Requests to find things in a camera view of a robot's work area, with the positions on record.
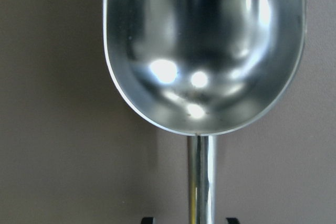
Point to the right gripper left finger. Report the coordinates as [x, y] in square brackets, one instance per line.
[148, 220]

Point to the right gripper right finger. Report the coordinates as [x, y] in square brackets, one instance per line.
[232, 220]

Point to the stainless steel ice scoop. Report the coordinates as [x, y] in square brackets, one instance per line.
[203, 68]

